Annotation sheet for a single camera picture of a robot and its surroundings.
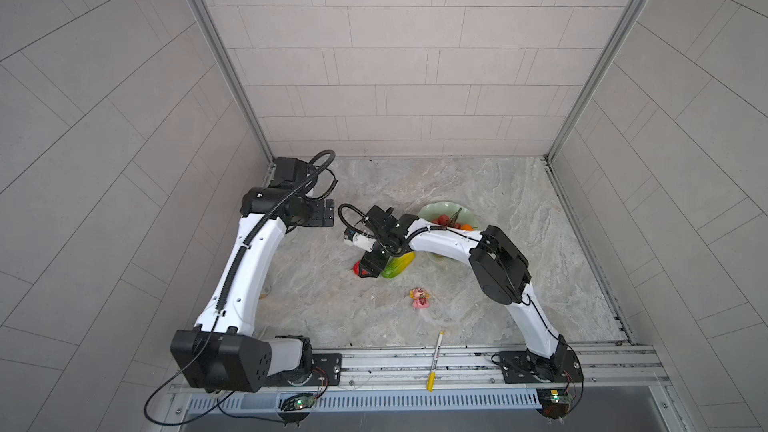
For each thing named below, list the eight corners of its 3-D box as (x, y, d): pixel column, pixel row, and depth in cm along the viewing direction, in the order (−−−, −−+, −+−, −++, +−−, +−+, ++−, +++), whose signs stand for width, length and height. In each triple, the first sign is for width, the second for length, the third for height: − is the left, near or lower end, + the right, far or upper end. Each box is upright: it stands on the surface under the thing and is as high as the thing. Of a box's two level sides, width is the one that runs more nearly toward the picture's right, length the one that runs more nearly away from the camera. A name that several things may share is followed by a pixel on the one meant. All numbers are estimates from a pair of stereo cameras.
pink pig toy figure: (409, 309, 83) (410, 304, 80) (409, 291, 86) (409, 286, 83) (429, 309, 83) (430, 304, 80) (428, 291, 86) (429, 287, 83)
